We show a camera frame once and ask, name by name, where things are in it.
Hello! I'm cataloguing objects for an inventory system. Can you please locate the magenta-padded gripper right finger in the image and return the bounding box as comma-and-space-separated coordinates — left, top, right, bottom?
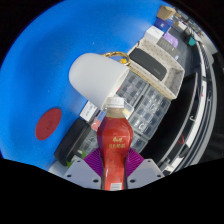
126, 148, 165, 190

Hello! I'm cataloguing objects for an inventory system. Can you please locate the grey box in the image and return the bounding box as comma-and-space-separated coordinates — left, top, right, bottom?
156, 35, 183, 62

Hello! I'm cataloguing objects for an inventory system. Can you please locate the clear plastic drawer cabinet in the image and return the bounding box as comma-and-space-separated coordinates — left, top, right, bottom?
128, 86, 172, 139
130, 130, 150, 154
115, 70, 150, 108

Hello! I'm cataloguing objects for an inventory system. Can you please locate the black speaker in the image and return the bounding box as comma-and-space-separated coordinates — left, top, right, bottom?
129, 47, 168, 82

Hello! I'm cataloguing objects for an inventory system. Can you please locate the flat round red coaster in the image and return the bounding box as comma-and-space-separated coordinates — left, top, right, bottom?
34, 107, 63, 141

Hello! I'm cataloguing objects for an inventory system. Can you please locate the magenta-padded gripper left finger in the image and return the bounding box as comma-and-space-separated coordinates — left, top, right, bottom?
63, 148, 103, 190

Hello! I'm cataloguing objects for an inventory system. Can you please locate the small white box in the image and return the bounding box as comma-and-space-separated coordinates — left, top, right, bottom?
143, 25, 165, 44

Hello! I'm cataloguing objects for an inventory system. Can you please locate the brown cardboard box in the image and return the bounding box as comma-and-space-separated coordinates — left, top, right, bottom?
156, 4, 177, 21

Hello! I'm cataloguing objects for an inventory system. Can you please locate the dark overhead desk shelf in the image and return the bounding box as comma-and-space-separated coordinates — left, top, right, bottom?
143, 39, 219, 176

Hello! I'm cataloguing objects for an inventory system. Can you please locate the purple container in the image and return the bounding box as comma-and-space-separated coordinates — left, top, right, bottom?
163, 26, 180, 48

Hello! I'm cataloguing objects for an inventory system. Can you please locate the blue box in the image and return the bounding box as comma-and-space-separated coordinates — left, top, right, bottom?
153, 16, 174, 33

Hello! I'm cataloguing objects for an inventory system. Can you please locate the red drink bottle white cap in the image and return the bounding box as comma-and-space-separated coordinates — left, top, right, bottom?
96, 96, 134, 192

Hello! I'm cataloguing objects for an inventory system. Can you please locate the white mug with gold handle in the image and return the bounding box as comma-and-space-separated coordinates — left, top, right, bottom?
68, 50, 132, 110

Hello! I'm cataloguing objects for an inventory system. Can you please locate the black case with white label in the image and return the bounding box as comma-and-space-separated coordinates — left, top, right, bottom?
54, 100, 100, 167

